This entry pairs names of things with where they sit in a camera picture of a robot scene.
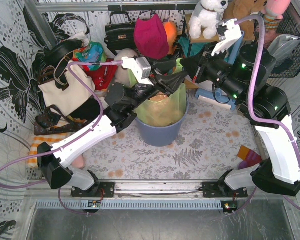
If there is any green trash bag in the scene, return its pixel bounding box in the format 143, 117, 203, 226
127, 58, 188, 127

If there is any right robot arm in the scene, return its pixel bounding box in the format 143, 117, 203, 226
180, 43, 300, 197

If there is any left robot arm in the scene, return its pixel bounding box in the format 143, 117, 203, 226
37, 57, 187, 191

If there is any magenta hanging cloth bag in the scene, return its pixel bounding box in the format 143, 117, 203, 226
134, 13, 170, 60

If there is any blue trash bin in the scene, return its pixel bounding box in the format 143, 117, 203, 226
135, 97, 189, 147

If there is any cream canvas tote bag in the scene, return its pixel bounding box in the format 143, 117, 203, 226
38, 70, 92, 116

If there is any brown patterned bag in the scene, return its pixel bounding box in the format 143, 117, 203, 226
34, 105, 89, 136

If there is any teal cloth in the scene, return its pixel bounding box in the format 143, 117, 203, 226
178, 36, 209, 57

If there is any white grey dog plush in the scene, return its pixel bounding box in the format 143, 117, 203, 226
188, 0, 229, 40

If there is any white fluffy plush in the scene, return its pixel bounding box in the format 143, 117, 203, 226
113, 48, 141, 87

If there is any orange plush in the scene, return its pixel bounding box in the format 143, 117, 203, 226
163, 21, 178, 55

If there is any wooden shelf rack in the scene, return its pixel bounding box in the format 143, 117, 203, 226
183, 14, 256, 57

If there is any brown teddy bear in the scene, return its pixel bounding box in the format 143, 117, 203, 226
223, 0, 268, 41

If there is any black handbag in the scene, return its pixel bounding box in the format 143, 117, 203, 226
104, 11, 137, 55

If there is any red cloth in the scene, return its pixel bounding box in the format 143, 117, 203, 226
83, 65, 118, 91

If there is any silver pouch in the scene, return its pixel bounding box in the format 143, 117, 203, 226
267, 34, 300, 64

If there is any black cloth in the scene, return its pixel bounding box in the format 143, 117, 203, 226
70, 98, 101, 122

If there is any pink plush doll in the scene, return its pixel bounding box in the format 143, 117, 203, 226
261, 0, 291, 28

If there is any purple orange sock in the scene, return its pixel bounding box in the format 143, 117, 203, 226
237, 145, 262, 170

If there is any pink foam roll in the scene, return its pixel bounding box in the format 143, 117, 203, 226
71, 154, 86, 169

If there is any orange white striped cloth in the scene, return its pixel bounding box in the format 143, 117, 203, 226
26, 133, 68, 170

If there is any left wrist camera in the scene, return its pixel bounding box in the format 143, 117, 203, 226
121, 57, 149, 84

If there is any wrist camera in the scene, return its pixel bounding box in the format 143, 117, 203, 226
121, 57, 149, 84
211, 18, 243, 57

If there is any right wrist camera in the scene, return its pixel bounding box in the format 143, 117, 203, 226
211, 18, 243, 57

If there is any black wire basket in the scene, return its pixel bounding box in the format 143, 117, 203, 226
264, 11, 300, 78

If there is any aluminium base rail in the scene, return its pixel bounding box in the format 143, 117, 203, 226
25, 180, 284, 213

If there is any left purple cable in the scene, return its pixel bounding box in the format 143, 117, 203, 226
0, 61, 123, 216

